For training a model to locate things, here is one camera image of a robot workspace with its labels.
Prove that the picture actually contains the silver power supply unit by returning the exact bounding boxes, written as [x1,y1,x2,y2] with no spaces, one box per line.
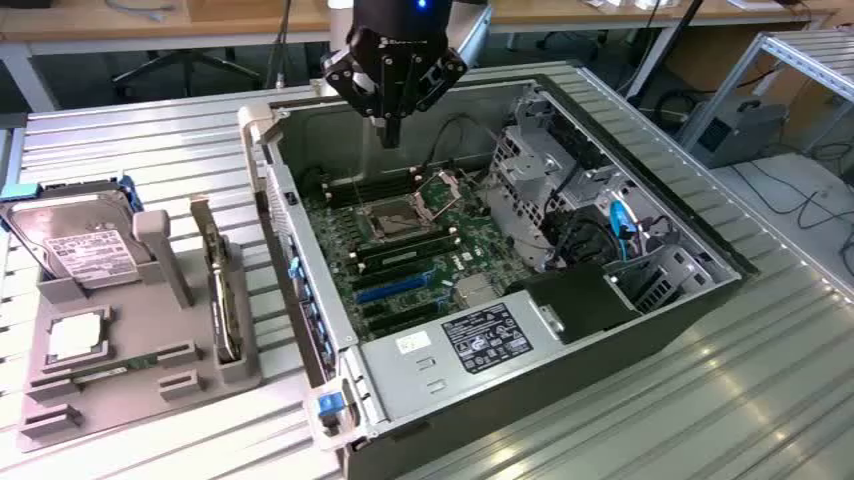
[344,290,569,432]

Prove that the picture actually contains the wooden desk white frame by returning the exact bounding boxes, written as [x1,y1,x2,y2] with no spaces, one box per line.
[490,0,843,96]
[0,0,496,114]

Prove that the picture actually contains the green RAM stick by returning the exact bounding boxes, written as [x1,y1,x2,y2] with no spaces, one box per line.
[30,349,166,389]

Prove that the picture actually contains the silver metal disk bay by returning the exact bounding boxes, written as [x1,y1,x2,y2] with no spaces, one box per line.
[486,122,606,274]

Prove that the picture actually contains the silver hard disk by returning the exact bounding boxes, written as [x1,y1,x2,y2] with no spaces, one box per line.
[0,197,143,291]

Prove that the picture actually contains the grey parts rack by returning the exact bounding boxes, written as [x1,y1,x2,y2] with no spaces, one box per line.
[14,209,267,454]

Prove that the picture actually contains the RAM stick with white label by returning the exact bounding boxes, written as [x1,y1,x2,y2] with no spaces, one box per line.
[364,248,433,269]

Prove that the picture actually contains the black looped wire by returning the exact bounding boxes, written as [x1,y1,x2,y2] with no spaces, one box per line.
[429,115,469,169]

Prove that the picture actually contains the CPU socket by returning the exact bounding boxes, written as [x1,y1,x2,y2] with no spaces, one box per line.
[364,202,429,241]

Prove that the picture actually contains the blue disk wire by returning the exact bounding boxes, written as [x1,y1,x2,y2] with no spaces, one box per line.
[608,199,636,261]

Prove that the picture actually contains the aluminium profile frame table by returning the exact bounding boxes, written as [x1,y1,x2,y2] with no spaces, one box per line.
[680,27,854,156]

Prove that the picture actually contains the silver CPU chip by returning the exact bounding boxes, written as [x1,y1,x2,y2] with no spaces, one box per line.
[46,314,113,359]

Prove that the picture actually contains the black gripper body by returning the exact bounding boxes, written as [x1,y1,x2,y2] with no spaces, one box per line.
[346,0,456,119]

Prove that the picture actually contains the black slanted pole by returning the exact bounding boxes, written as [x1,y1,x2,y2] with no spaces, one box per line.
[625,0,707,101]

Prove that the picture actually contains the green motherboard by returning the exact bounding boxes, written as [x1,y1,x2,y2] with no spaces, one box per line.
[300,167,540,344]

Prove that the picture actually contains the silver chipset heatsink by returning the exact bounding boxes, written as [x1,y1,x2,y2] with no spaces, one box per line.
[453,277,500,306]

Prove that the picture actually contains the black office chair base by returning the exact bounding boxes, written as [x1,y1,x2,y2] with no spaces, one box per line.
[110,47,262,99]

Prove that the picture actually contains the open black PC case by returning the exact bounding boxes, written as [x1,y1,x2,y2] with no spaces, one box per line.
[238,73,763,480]

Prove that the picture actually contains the graphics card with metal bracket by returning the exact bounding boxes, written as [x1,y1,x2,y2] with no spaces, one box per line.
[189,194,246,364]

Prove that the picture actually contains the grey equipment box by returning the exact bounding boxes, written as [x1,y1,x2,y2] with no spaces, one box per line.
[680,97,793,169]

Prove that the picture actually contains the metal socket cover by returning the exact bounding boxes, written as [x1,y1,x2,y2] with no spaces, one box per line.
[410,169,462,221]

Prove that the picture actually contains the blue disk carrier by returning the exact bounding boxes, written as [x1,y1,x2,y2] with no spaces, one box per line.
[0,169,147,234]

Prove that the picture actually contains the thin metal locking lever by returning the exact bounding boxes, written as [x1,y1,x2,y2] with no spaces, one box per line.
[352,168,370,217]

